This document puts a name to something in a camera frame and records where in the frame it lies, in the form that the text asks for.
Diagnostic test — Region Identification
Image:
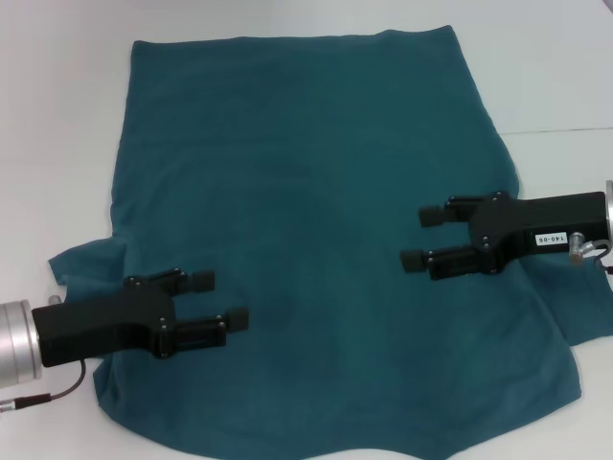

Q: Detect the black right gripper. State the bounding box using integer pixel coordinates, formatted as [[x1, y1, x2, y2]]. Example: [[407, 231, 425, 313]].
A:
[[399, 190, 609, 282]]

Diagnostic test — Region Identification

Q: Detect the teal blue shirt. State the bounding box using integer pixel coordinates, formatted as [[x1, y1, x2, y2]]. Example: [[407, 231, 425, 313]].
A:
[[47, 26, 613, 460]]

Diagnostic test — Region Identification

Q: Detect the dark right arm cable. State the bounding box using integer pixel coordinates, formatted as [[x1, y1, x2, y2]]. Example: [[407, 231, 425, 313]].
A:
[[592, 238, 613, 294]]

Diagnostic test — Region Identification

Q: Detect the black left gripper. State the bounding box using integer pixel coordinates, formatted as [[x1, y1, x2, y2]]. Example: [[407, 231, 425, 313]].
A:
[[31, 268, 251, 370]]

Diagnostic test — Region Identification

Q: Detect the dark red left arm cable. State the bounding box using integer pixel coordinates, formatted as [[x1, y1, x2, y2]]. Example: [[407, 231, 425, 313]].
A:
[[0, 358, 88, 409]]

